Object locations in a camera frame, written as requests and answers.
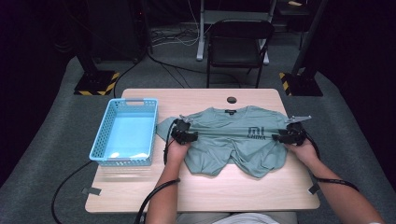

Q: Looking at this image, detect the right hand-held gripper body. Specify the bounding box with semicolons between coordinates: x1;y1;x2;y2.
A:
284;115;313;147

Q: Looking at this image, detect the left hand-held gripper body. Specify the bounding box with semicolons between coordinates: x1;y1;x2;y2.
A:
169;115;194;146

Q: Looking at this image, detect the green t-shirt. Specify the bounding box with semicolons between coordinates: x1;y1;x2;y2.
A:
156;105;290;179

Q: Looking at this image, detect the person's left hand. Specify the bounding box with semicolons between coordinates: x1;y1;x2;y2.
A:
165;139;191;172

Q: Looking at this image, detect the person's right hand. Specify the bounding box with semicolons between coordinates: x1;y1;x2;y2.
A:
284;138;320;170

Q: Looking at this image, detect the blue plastic basket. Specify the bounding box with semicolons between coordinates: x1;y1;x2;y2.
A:
89;97;160;167

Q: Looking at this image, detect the black stand with striped base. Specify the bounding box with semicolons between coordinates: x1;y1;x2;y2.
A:
73;43;120;97
278;0;330;97

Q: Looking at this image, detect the person's light clothing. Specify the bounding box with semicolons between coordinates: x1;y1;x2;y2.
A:
176;212;299;224

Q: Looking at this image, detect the black folding chair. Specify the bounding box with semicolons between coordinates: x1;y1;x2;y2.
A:
205;19;276;90

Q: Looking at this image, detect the grey tape piece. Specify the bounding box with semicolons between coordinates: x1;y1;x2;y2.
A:
81;187;103;197

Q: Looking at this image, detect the black computer tower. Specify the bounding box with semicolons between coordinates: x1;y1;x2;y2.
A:
86;0;148;63

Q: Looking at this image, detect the grey cable tag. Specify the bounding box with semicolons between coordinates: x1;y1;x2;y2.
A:
307;182;321;196

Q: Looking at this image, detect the bundle of floor cables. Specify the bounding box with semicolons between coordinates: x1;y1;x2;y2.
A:
150;27;201;49

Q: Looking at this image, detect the white desk frame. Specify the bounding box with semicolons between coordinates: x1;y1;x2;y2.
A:
195;0;278;66

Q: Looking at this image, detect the thick black floor cable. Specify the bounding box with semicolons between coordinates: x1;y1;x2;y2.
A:
50;160;95;224

